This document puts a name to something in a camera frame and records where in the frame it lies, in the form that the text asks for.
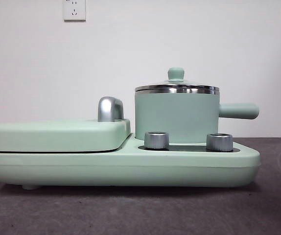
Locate silver control knob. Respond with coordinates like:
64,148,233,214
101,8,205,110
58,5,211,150
206,133,234,151
144,131,170,149

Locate white wall socket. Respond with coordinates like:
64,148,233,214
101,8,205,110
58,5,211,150
62,0,87,22

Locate mint green griddle cover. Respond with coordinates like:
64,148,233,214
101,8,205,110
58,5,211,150
0,117,132,153

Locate mint green pot with handle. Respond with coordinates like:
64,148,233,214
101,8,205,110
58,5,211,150
134,87,260,145

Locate mint green breakfast machine base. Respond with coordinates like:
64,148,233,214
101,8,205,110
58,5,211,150
0,132,262,190

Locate glass lid with green knob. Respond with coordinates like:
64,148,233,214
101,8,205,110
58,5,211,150
134,67,221,92

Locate chrome arched cover handle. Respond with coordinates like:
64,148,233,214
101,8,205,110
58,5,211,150
97,96,124,122

